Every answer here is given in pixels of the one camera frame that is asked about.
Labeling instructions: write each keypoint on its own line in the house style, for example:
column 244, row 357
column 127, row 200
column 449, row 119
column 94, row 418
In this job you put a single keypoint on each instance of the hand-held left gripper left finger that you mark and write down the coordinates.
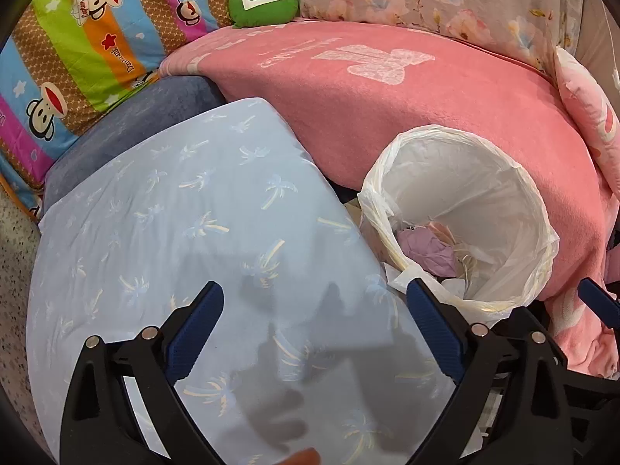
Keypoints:
column 198, row 334

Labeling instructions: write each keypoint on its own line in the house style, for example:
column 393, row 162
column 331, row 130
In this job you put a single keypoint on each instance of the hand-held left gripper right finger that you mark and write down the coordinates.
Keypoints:
column 436, row 334

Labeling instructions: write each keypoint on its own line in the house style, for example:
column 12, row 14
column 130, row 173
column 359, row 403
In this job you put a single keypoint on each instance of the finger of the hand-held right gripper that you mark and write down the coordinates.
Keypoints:
column 596, row 421
column 603, row 302

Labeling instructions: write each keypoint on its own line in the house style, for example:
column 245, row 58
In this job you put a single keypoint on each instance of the waste bin with white liner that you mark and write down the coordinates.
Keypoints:
column 484, row 189

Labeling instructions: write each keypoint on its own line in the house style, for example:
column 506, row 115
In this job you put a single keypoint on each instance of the light blue palm-print tablecloth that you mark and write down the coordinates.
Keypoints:
column 145, row 252

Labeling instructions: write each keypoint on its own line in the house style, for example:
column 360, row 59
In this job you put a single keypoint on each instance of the pink pillow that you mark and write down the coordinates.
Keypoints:
column 591, row 106

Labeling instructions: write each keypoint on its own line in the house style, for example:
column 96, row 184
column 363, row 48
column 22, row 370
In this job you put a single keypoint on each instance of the blue-grey cushion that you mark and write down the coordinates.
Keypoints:
column 121, row 126

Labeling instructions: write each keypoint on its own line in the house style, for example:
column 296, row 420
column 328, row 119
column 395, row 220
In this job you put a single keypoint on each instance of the pink blanket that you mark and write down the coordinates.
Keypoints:
column 363, row 97

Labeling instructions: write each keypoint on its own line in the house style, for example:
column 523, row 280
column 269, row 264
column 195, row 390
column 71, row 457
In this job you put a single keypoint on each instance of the beige curtain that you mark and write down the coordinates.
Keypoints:
column 588, row 24

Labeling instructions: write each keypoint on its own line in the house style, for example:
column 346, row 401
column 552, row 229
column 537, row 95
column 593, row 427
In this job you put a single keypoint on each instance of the striped monkey-print quilt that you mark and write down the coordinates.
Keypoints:
column 97, row 48

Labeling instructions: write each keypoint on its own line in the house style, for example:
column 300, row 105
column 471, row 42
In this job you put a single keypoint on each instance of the green cushion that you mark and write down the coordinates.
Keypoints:
column 264, row 7

